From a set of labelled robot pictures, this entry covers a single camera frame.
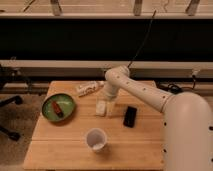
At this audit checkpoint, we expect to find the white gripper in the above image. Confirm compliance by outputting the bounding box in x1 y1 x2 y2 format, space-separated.
97 83 118 117

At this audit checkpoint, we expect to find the white sponge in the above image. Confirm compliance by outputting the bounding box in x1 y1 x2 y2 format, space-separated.
96 103 106 116

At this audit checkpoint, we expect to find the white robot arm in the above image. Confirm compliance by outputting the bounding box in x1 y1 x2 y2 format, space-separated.
102 66 213 171

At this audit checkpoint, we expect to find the black smartphone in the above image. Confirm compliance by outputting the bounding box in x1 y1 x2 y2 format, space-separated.
123 106 137 128

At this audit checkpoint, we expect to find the green plate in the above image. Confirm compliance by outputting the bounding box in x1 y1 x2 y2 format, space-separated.
42 93 76 122

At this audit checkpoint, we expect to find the red-brown food piece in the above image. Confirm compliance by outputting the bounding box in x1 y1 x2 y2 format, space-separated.
52 101 64 118

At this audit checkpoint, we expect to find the black office chair base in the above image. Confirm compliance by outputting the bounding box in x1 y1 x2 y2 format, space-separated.
0 63 24 142

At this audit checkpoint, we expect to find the black floor cable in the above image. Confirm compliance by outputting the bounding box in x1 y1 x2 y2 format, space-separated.
156 74 198 95

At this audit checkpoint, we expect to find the black hanging cable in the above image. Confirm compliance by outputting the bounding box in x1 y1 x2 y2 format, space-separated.
126 9 157 69

